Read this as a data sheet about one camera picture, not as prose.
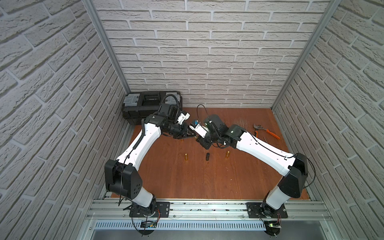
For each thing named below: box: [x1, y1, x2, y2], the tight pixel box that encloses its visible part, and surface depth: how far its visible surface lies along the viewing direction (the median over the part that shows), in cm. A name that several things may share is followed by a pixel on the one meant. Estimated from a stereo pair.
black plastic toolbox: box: [122, 90, 183, 126], surface depth 102 cm
